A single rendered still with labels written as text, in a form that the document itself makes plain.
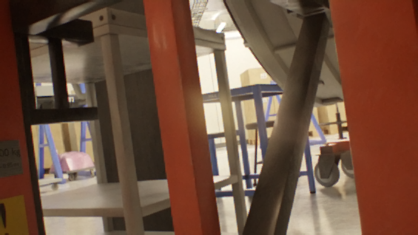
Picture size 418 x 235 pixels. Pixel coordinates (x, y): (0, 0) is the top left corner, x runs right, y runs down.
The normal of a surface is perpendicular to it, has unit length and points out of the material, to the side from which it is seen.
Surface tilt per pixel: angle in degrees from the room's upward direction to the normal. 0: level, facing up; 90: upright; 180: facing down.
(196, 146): 90
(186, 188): 90
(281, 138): 43
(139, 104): 90
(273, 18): 134
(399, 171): 90
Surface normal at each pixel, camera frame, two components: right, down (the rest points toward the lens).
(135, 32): 0.84, -0.13
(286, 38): -0.22, 0.80
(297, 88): -0.45, -0.69
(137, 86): -0.38, 0.03
